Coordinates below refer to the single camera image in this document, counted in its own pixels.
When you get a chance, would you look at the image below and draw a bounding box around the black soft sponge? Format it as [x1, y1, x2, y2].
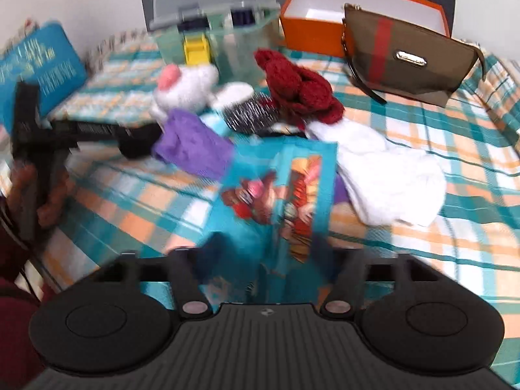
[118, 123, 163, 159]

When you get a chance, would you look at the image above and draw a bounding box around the striped beige pillow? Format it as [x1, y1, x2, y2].
[83, 28, 158, 77]

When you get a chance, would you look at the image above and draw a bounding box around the dark red knitted item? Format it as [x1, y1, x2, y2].
[254, 48, 345, 129]

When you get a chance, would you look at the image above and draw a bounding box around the olive red-striped pouch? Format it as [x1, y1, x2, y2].
[341, 4, 488, 108]

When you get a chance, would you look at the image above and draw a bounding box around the purple cloth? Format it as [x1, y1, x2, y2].
[152, 109, 234, 180]

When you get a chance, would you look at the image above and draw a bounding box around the steel wool scrubber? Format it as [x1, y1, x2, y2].
[222, 93, 280, 135]

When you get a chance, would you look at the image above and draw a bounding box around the orange cardboard box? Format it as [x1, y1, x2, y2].
[280, 0, 450, 57]

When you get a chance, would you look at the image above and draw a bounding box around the blue zippered pouch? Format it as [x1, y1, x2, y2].
[1, 21, 88, 133]

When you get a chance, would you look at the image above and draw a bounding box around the clear green storage box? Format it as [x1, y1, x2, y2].
[149, 0, 282, 86]

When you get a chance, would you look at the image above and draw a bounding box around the white knitted cloth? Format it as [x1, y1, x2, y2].
[306, 118, 447, 227]

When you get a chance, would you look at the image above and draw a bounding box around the person's left hand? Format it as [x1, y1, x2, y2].
[6, 163, 69, 229]

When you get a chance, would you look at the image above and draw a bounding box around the teal nonwoven bag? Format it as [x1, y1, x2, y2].
[202, 137, 337, 306]

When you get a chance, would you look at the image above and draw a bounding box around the teal plaid blanket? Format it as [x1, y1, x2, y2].
[0, 27, 520, 382]

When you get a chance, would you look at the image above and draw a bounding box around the white plush toy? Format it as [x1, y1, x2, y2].
[150, 63, 255, 123]

